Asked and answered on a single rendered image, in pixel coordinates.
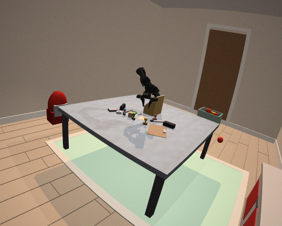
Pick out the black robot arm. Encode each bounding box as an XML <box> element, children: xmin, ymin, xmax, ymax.
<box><xmin>136</xmin><ymin>67</ymin><xmax>160</xmax><ymax>99</ymax></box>

